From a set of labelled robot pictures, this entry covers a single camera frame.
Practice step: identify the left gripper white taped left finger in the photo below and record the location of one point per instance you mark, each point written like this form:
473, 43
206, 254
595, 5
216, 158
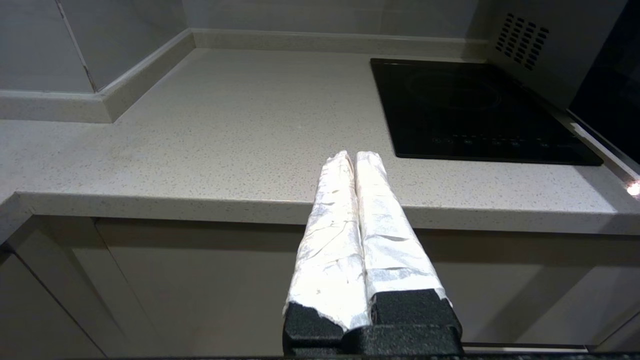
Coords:
330, 250

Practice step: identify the left gripper white taped right finger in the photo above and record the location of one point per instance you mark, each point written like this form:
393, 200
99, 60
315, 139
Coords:
390, 250

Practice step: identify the silver Panasonic microwave oven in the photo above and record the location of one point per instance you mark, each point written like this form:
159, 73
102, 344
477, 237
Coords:
560, 65

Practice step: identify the black induction cooktop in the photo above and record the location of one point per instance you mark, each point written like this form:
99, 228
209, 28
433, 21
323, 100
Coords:
465, 115

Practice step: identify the grey cabinet front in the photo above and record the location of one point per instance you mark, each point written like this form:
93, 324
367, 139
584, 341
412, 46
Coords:
200, 290
525, 290

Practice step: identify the silver microwave door dark window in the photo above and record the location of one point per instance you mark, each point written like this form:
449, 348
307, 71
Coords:
615, 90

